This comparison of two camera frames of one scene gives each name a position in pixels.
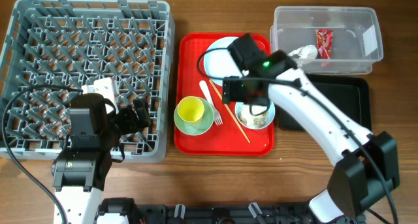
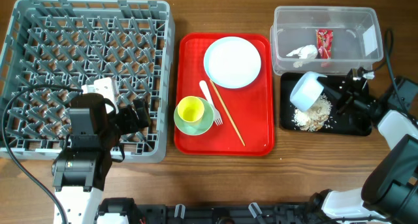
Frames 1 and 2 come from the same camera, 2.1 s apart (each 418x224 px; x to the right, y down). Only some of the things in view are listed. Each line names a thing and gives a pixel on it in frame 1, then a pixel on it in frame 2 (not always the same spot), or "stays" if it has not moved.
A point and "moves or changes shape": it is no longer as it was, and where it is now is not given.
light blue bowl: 260,121 moves or changes shape
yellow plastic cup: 191,109 stays
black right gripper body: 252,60 → 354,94
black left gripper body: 125,121 stays
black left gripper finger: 140,109 stays
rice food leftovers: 251,120 moves or changes shape
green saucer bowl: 200,127 stays
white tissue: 307,51 stays
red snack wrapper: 324,43 stays
